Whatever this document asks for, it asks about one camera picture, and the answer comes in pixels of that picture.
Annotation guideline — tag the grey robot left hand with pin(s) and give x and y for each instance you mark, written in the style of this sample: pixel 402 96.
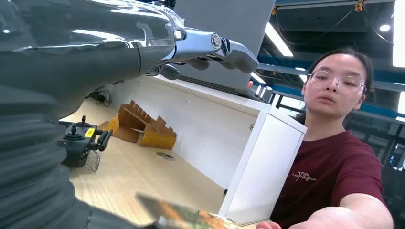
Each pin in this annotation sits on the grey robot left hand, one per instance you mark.
pixel 79 47

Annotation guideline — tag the patterned ID card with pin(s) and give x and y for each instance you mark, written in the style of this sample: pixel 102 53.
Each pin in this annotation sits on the patterned ID card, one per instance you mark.
pixel 183 215

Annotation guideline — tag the person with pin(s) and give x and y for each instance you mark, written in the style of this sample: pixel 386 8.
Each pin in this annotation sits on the person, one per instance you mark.
pixel 332 164

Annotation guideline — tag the stepped wooden card rack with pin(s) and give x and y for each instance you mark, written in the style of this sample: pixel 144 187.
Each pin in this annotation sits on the stepped wooden card rack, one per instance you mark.
pixel 139 126

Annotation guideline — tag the black remote controller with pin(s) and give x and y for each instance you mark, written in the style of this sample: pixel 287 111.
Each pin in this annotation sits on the black remote controller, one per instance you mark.
pixel 79 142

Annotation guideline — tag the white desk shelf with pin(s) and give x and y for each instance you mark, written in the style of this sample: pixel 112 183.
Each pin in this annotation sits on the white desk shelf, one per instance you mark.
pixel 221 136

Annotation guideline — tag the clear-framed eyeglasses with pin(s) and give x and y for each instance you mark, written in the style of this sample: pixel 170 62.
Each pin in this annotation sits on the clear-framed eyeglasses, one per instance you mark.
pixel 335 81

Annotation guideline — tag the ceiling light panel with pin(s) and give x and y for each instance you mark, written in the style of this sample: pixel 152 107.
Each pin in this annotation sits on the ceiling light panel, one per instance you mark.
pixel 399 31
pixel 278 39

